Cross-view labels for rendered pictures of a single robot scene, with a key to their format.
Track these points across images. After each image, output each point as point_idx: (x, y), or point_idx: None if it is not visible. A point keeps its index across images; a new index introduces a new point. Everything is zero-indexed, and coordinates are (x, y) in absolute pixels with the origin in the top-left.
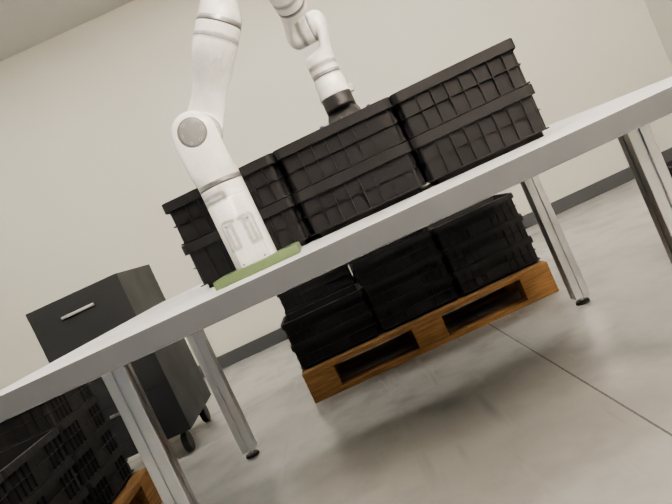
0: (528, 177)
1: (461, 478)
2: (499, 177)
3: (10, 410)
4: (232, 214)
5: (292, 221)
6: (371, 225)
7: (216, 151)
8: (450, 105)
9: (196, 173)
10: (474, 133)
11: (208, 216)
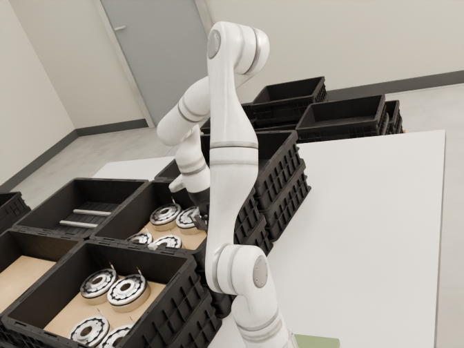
0: (441, 239)
1: None
2: (440, 244)
3: None
4: (286, 337)
5: (210, 312)
6: (436, 305)
7: (272, 282)
8: (277, 181)
9: (264, 312)
10: (287, 199)
11: (151, 344)
